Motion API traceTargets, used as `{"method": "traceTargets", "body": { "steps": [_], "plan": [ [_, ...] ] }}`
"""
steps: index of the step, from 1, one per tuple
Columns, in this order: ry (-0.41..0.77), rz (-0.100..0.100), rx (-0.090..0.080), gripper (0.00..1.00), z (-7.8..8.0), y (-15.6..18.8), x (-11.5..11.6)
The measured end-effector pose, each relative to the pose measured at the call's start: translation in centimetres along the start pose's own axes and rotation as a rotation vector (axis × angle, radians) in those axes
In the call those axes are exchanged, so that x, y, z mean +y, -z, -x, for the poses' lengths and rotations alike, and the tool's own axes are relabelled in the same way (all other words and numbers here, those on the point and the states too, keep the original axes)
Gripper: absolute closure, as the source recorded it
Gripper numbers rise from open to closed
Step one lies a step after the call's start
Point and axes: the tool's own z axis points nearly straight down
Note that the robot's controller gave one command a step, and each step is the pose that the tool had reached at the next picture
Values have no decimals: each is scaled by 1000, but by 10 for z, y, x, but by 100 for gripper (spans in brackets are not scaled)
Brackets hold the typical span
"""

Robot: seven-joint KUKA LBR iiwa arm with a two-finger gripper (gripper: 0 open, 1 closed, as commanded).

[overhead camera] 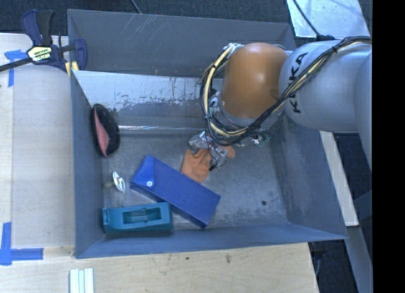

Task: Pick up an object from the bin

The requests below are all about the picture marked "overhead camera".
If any teal plastic box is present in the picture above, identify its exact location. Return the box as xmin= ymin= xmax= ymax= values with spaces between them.
xmin=101 ymin=201 xmax=175 ymax=234

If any blue flat snap case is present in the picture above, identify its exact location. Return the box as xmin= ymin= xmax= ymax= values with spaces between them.
xmin=130 ymin=154 xmax=221 ymax=230

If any small white plastic piece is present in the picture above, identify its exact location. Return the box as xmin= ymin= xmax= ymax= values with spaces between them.
xmin=105 ymin=171 xmax=127 ymax=194

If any orange cloth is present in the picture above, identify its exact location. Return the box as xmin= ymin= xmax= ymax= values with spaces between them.
xmin=180 ymin=144 xmax=237 ymax=184

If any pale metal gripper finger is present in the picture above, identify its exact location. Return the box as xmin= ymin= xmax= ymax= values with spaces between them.
xmin=189 ymin=131 xmax=209 ymax=155
xmin=209 ymin=144 xmax=229 ymax=170

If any grey metal bin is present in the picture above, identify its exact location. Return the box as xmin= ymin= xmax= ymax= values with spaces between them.
xmin=66 ymin=8 xmax=349 ymax=259

